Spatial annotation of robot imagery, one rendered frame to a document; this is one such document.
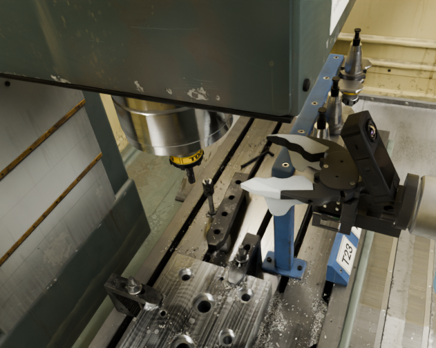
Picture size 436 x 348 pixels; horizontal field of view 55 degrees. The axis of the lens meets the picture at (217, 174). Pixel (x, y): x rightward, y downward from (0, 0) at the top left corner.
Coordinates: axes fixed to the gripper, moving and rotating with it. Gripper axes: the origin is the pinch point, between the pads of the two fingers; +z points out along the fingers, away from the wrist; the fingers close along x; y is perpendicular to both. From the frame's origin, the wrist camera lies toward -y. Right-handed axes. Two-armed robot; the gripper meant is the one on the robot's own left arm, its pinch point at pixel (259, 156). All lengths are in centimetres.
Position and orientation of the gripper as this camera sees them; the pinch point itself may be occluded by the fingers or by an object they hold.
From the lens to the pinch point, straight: 58.3
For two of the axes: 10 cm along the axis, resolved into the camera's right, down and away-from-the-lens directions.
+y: 0.8, 7.3, 6.8
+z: -9.1, -2.2, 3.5
